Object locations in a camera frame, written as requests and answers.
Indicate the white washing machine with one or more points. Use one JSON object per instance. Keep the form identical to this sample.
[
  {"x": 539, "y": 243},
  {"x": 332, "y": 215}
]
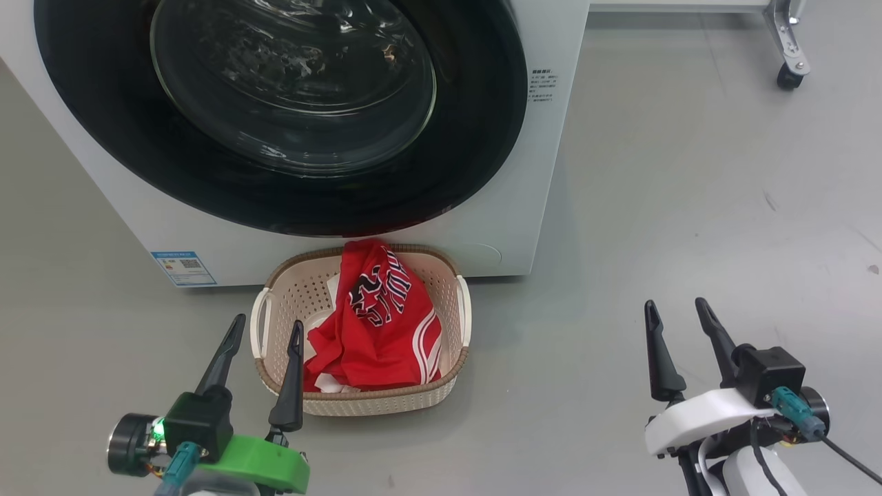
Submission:
[{"x": 537, "y": 172}]

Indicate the teal camera connector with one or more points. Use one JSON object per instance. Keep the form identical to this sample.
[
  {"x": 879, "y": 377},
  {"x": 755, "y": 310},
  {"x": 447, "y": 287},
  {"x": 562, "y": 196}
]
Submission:
[
  {"x": 180, "y": 465},
  {"x": 796, "y": 412}
]

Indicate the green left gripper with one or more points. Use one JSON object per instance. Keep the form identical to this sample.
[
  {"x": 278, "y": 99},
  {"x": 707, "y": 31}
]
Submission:
[{"x": 269, "y": 465}]

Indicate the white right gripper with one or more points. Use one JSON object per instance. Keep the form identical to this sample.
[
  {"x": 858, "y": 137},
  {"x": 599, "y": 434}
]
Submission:
[{"x": 696, "y": 420}]

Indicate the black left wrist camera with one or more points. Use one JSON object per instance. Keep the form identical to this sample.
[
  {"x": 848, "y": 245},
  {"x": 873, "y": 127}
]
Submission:
[{"x": 200, "y": 424}]

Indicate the red Bulls jersey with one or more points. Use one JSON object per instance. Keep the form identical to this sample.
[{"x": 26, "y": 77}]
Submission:
[{"x": 386, "y": 331}]

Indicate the blue energy label sticker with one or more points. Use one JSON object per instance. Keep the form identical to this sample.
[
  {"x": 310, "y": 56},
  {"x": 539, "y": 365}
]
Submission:
[{"x": 183, "y": 269}]

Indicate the teal right camera connector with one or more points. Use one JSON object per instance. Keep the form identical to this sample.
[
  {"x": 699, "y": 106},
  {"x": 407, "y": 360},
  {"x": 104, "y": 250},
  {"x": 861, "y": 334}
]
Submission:
[{"x": 796, "y": 412}]

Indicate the metal partition foot bracket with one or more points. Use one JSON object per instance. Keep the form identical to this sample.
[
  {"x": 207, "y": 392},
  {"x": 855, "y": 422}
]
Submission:
[{"x": 785, "y": 34}]

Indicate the beige perforated laundry basket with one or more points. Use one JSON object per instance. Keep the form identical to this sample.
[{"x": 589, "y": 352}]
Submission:
[{"x": 296, "y": 296}]

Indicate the teal left camera connector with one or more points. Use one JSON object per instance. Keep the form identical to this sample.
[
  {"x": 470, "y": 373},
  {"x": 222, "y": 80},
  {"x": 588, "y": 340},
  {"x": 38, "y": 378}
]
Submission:
[{"x": 180, "y": 465}]

